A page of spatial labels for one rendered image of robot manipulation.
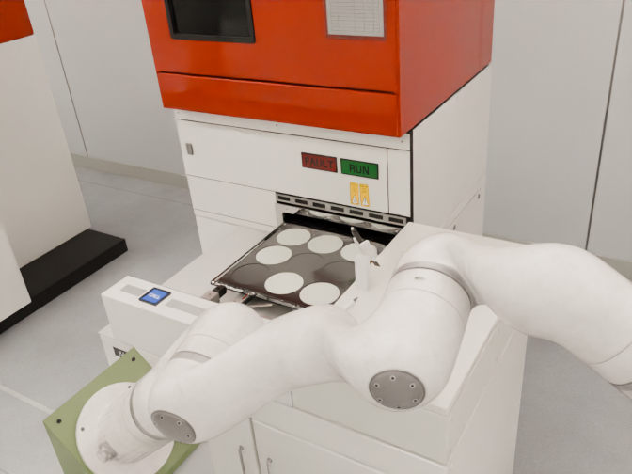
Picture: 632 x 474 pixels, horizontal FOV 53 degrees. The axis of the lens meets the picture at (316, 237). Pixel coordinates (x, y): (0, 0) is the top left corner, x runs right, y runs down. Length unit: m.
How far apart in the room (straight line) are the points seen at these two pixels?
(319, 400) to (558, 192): 2.16
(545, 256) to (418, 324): 0.14
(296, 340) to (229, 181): 1.32
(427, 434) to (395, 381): 0.61
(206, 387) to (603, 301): 0.51
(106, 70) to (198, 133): 2.63
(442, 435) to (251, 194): 1.08
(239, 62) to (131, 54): 2.65
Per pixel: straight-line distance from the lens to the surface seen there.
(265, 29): 1.73
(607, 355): 0.66
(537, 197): 3.30
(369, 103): 1.62
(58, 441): 1.29
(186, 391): 0.90
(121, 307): 1.62
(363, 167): 1.75
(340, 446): 1.41
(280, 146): 1.88
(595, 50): 3.02
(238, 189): 2.06
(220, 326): 0.97
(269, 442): 1.56
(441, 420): 1.22
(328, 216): 1.88
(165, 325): 1.53
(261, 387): 0.86
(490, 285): 0.65
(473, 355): 1.31
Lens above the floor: 1.81
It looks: 30 degrees down
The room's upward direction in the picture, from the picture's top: 5 degrees counter-clockwise
